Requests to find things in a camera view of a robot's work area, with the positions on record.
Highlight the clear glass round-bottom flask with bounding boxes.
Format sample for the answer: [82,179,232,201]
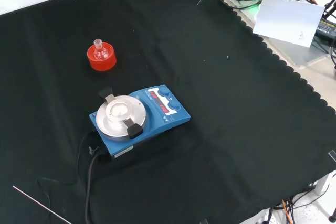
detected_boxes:
[93,38,109,61]

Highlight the blue base heater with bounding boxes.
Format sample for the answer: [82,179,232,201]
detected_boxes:
[89,84,192,159]

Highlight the black bench cloth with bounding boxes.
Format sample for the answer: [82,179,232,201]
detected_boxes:
[0,0,336,224]

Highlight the pale board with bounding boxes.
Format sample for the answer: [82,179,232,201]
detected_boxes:
[252,0,326,48]

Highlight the thin glass rod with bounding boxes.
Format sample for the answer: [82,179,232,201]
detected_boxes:
[12,185,72,224]

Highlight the black power adapter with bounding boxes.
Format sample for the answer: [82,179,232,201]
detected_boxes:
[314,17,336,42]

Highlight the white bench leg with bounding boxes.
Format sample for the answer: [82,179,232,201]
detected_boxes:
[313,170,336,196]

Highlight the black tripod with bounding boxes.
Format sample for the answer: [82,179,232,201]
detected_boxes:
[323,0,336,20]

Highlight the aluminium heating block black handles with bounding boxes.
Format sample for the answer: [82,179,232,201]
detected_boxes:
[98,87,144,140]

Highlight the red flask support ring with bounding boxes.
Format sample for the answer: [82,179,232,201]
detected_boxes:
[87,41,117,72]

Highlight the thin black cable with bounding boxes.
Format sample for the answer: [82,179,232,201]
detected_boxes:
[36,131,95,224]

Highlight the thick black power cable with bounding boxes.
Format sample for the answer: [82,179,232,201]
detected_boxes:
[84,148,106,224]

